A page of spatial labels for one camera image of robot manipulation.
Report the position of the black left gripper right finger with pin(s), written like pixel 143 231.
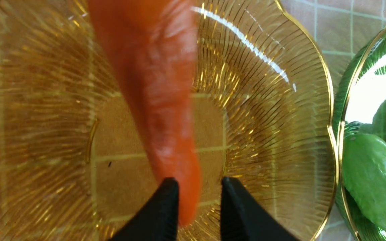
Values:
pixel 242 218

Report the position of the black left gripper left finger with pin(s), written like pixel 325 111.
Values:
pixel 157 220

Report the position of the green gourd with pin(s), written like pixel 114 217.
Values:
pixel 364 173

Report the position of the orange carrot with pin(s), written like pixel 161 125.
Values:
pixel 152 47

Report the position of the amber ribbed glass plate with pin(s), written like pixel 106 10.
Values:
pixel 263 134

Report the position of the green ribbed glass plate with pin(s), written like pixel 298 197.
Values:
pixel 360 107

